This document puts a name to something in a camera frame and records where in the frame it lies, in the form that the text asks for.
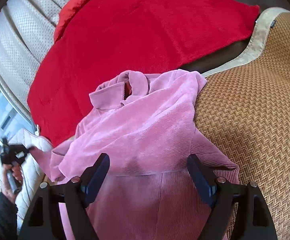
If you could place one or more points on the woven bamboo mat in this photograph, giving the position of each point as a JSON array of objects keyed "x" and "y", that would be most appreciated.
[{"x": 244, "y": 110}]

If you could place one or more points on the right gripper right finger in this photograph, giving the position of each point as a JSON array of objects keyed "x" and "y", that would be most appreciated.
[{"x": 253, "y": 218}]

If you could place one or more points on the person's left hand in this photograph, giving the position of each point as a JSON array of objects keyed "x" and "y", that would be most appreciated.
[{"x": 12, "y": 181}]

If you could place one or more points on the beige dotted curtain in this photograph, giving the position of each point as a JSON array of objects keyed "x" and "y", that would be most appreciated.
[{"x": 26, "y": 35}]

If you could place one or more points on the red pillow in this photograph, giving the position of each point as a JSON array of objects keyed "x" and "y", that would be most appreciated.
[{"x": 65, "y": 16}]

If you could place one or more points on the pink corduroy coat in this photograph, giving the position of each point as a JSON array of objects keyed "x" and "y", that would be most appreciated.
[{"x": 145, "y": 123}]

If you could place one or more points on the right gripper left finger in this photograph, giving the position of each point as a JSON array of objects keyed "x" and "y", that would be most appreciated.
[{"x": 43, "y": 219}]

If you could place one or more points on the red blanket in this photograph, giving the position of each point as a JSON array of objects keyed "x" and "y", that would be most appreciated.
[{"x": 107, "y": 37}]

